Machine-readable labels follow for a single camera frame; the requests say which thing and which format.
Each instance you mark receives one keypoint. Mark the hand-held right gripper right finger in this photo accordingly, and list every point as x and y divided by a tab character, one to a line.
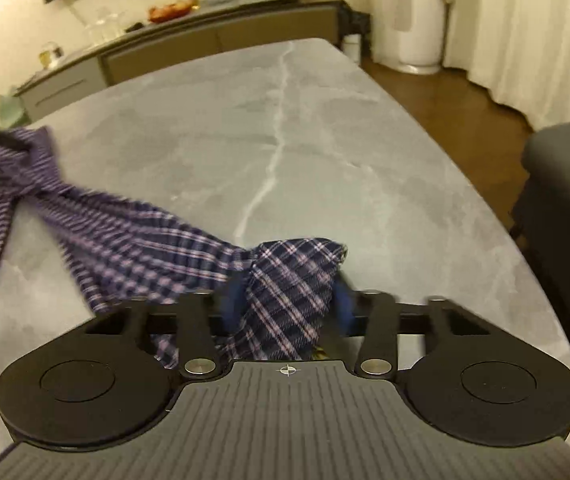
345	306

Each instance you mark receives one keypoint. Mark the purple plaid shirt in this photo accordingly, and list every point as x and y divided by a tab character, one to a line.
130	240

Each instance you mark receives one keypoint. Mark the clear glass jars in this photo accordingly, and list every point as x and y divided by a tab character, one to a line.
101	25

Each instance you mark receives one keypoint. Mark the fruit bowl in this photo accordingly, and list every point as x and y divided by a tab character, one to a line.
172	9

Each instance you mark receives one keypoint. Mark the white curtain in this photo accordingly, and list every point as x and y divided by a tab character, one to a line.
525	25

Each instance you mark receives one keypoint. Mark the black chair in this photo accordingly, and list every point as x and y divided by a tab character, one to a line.
565	240

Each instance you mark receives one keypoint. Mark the glass teapot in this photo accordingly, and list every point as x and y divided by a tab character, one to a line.
51	55

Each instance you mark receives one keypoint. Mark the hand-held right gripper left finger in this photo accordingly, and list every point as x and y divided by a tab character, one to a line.
230	307

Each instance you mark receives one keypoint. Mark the pale green chair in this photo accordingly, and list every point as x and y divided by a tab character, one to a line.
12	110

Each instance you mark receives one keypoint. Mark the dark bag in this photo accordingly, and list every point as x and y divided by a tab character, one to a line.
360	22

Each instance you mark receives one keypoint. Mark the white tower fan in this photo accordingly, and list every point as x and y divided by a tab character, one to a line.
417	20

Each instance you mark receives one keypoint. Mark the grey sideboard cabinet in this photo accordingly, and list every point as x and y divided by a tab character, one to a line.
165	50

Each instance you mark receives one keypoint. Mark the small white bin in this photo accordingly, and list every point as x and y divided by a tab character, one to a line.
351	50

